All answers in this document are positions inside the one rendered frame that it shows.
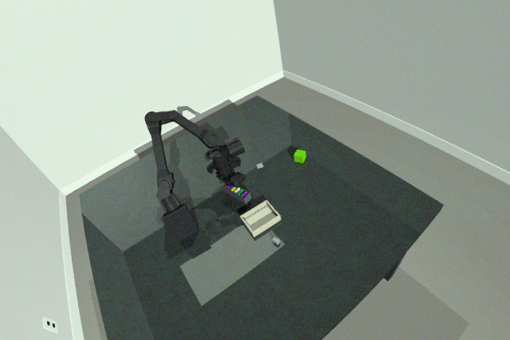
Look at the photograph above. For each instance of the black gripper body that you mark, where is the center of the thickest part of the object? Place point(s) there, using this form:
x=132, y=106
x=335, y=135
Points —
x=235, y=179

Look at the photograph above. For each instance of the small green block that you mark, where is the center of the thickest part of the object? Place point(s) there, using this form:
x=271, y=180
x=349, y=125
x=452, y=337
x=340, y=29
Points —
x=299, y=156

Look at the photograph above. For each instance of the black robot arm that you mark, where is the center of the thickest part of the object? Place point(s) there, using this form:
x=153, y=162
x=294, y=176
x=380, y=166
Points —
x=165, y=178

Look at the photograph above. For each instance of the cream open-top tray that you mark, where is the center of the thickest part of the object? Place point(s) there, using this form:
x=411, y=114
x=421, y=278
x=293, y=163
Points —
x=260, y=218

